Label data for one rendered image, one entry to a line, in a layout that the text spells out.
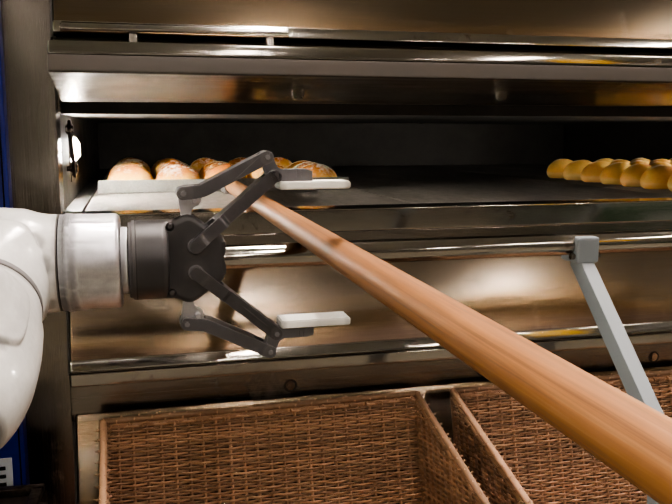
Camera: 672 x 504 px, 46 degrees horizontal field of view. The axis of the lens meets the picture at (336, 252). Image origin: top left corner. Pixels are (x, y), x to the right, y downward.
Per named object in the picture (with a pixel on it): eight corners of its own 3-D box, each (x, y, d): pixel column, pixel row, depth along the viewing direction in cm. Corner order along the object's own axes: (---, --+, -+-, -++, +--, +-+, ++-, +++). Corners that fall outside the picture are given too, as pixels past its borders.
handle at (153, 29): (60, 60, 113) (61, 63, 114) (290, 65, 121) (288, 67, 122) (59, 19, 113) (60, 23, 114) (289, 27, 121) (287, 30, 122)
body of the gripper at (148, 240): (124, 211, 78) (219, 209, 80) (128, 296, 79) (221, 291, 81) (123, 219, 71) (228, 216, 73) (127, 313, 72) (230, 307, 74)
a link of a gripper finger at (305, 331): (263, 327, 78) (263, 357, 79) (313, 324, 80) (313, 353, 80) (261, 324, 80) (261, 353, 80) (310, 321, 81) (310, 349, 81)
